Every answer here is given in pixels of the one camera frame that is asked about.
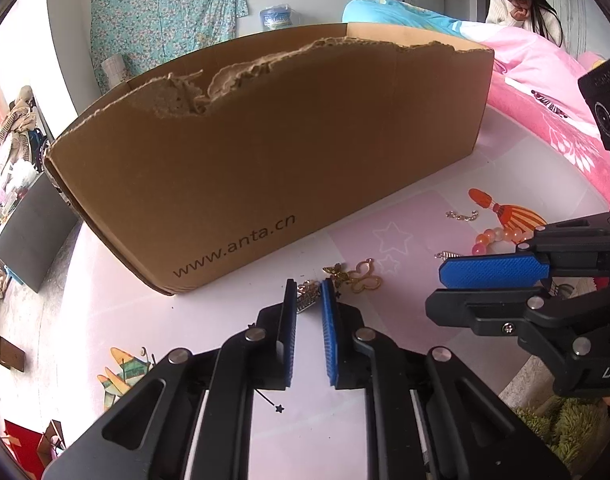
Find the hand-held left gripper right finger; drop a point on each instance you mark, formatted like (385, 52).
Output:
(330, 335)

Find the dark grey cabinet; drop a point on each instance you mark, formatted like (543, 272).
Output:
(35, 230)

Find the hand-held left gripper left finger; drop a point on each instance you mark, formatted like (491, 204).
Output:
(288, 340)

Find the small wooden block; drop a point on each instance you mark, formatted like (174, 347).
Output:
(6, 354)

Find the brown cardboard box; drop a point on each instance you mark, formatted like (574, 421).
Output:
(285, 160)

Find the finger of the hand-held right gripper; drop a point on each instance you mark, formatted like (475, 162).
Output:
(475, 310)
(490, 270)

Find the blue patterned quilt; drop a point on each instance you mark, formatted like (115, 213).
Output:
(385, 10)

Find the green fluffy blanket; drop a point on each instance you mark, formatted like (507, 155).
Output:
(570, 425)

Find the teal floral hanging cloth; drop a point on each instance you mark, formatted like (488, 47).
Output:
(160, 10)

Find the white paper roll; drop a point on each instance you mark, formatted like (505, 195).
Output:
(112, 67)

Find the red box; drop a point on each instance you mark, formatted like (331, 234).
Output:
(22, 442)

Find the blue water jug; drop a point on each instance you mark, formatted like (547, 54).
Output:
(278, 17)

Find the white fleece blanket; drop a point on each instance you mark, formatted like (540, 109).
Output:
(525, 385)

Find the pink floral quilt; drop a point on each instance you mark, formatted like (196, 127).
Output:
(535, 70)

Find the pile of clothes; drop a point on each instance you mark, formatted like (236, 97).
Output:
(20, 120)

